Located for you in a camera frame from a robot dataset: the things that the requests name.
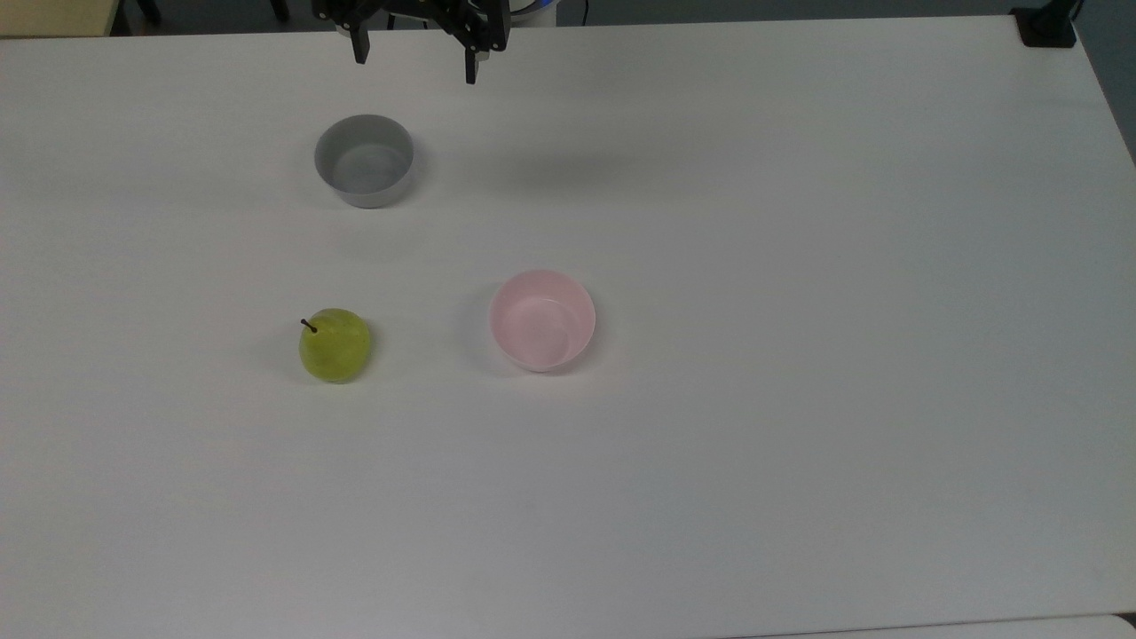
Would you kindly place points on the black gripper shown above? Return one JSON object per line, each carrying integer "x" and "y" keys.
{"x": 470, "y": 22}

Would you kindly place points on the green pear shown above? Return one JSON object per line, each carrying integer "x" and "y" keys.
{"x": 335, "y": 348}

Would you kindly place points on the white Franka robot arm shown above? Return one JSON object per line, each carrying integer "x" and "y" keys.
{"x": 535, "y": 7}

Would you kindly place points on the gray plastic bowl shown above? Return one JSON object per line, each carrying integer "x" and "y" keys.
{"x": 364, "y": 164}

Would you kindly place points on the pink plastic bowl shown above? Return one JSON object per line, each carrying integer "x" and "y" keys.
{"x": 542, "y": 321}

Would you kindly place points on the beige wooden desk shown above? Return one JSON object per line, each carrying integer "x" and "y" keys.
{"x": 53, "y": 16}

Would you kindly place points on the black table clamp mount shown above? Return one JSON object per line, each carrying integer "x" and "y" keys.
{"x": 1047, "y": 31}

